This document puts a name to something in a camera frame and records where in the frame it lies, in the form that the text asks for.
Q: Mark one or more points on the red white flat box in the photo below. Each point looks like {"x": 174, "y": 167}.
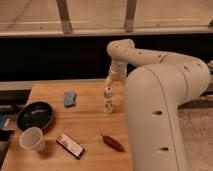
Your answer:
{"x": 70, "y": 145}

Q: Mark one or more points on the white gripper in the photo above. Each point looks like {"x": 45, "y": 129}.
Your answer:
{"x": 117, "y": 72}

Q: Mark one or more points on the black ceramic bowl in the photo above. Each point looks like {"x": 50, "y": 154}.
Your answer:
{"x": 37, "y": 114}

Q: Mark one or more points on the blue sponge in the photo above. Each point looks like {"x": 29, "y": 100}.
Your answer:
{"x": 69, "y": 99}

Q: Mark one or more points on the dark red pepper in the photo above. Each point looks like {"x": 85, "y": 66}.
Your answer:
{"x": 113, "y": 143}

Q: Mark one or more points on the small clear bottle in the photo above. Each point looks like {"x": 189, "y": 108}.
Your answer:
{"x": 108, "y": 100}

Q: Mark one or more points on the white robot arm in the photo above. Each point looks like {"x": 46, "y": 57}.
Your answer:
{"x": 156, "y": 83}

